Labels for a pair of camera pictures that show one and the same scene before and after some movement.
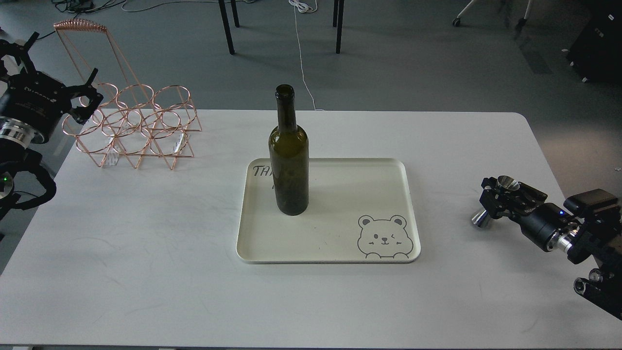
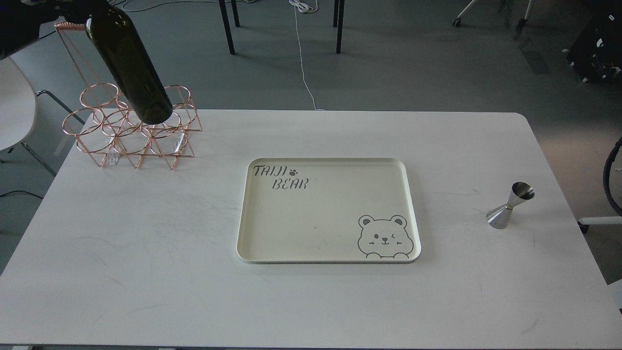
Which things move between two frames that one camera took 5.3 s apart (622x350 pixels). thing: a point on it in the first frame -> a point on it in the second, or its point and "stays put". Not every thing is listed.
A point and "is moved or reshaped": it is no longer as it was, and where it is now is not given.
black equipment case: [596, 53] stays put
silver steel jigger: [482, 218] is moved or reshaped
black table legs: [335, 21] stays put
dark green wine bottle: [289, 154] -> [111, 29]
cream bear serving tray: [359, 210] stays put
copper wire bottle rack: [132, 122] stays put
